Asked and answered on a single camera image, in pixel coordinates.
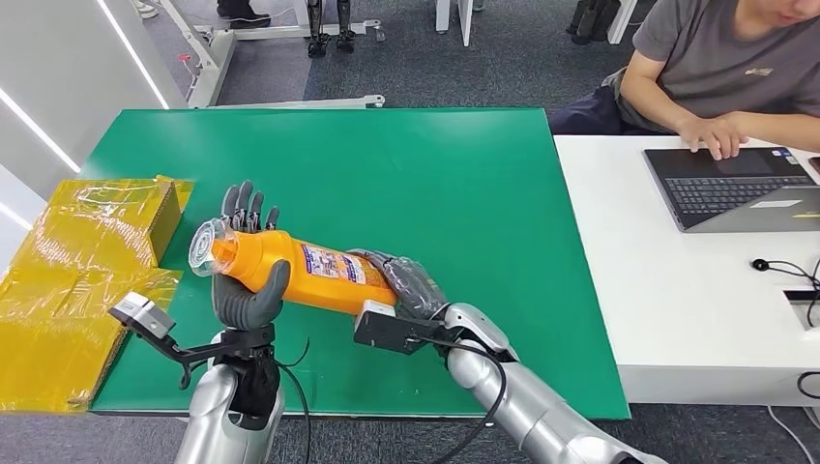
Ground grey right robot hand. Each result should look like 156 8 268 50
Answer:
345 247 450 322

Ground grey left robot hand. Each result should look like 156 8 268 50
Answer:
211 180 293 333

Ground orange plastic bottle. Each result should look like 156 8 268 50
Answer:
188 217 399 316

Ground green table mat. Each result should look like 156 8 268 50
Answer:
79 107 630 421

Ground small yellow taped cardboard box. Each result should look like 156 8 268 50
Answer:
47 176 194 271

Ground large yellow taped cardboard box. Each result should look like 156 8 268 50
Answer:
0 259 184 415

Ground white desk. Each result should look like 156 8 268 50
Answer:
552 134 820 408

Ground black robot leg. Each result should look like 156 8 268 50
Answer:
306 0 331 60
336 0 358 55

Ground white table legs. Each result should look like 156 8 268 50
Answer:
435 0 474 47

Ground black shoes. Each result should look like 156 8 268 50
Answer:
216 0 272 31

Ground dark grey laptop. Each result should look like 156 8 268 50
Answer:
643 145 820 234

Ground person's right hand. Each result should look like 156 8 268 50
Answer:
675 113 749 161

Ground white slanted table leg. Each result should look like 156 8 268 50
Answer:
606 0 638 44

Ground person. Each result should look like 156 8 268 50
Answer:
549 0 820 161

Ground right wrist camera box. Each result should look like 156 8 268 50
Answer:
353 299 450 357

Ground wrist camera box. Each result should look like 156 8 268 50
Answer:
353 299 450 357
107 291 222 391

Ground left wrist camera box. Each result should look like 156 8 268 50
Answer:
107 291 222 391

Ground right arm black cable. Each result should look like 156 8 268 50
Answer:
419 335 509 464

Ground white metal stand frame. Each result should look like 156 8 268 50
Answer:
153 0 387 110

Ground black cable with round plug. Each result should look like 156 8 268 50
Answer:
750 257 820 328

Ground white floor cable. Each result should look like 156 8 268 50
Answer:
766 404 820 464

